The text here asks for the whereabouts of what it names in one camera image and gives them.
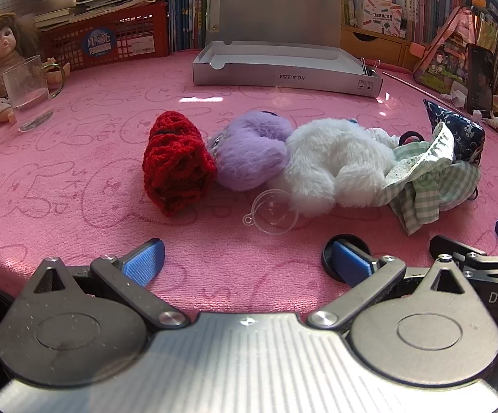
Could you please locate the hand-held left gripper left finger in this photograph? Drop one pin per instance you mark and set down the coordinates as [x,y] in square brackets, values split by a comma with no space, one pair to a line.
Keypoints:
[143,262]

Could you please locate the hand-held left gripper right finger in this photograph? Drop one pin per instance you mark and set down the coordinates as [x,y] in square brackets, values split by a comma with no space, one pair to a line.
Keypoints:
[352,264]

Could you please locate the black round container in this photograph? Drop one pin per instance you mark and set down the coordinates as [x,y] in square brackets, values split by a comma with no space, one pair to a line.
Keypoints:
[354,241]

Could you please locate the green checked cloth pouch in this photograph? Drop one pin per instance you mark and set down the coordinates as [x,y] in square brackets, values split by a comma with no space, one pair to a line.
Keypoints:
[425,180]

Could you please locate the white fluffy plush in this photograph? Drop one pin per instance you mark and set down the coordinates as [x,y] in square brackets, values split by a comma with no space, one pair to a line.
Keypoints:
[331,163]

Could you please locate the red knitted pouch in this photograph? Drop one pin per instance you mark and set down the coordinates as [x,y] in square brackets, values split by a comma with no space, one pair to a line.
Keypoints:
[176,159]

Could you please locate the navy floral pouch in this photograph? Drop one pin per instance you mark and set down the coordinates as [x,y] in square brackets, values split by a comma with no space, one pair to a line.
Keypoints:
[464,131]

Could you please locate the purple fluffy plush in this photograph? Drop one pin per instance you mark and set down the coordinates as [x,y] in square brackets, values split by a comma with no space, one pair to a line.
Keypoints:
[249,150]

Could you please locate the silver cardboard box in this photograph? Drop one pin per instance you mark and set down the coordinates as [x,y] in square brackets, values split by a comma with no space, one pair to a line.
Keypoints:
[275,78]

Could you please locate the clear plastic dome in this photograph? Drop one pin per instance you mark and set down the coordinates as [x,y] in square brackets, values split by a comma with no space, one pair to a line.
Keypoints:
[275,213]

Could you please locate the pink rabbit print mat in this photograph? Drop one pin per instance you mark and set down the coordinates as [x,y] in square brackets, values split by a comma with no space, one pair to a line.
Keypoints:
[81,189]

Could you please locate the folded white paper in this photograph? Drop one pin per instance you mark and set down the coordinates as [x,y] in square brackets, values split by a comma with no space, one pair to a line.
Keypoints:
[460,94]

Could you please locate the black smartphone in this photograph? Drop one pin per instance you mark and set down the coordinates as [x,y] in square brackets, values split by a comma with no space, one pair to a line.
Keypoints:
[480,79]

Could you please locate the thin metal rod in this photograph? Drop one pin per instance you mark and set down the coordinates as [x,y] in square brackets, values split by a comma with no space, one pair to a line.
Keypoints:
[417,86]

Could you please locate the colourful triangular bag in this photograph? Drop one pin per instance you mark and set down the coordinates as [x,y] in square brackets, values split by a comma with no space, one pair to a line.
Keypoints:
[447,56]

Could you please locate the black binder clip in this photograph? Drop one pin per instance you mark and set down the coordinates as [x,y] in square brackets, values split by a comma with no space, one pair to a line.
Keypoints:
[369,69]

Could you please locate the glass mug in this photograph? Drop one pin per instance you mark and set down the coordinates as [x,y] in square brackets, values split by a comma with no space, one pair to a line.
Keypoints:
[27,94]

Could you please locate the wooden drawer organizer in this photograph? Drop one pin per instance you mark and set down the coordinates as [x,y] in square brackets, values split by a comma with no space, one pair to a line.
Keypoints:
[374,47]

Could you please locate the large red plastic basket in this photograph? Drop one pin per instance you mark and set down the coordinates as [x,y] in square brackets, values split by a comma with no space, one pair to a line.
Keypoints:
[141,34]

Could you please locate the row of colourful books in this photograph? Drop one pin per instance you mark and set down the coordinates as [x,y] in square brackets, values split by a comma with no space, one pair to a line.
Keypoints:
[430,0]

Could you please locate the white printed carton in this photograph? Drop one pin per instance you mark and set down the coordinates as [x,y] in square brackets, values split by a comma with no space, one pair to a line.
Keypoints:
[380,15]

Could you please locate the row of blue slim books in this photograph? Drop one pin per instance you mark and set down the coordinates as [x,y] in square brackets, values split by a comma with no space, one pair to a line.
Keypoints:
[186,8]

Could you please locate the brown haired doll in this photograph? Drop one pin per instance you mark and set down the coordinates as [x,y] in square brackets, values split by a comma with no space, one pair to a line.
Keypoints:
[5,43]

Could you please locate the grey grid board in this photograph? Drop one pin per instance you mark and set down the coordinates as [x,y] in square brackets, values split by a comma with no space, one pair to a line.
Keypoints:
[14,4]

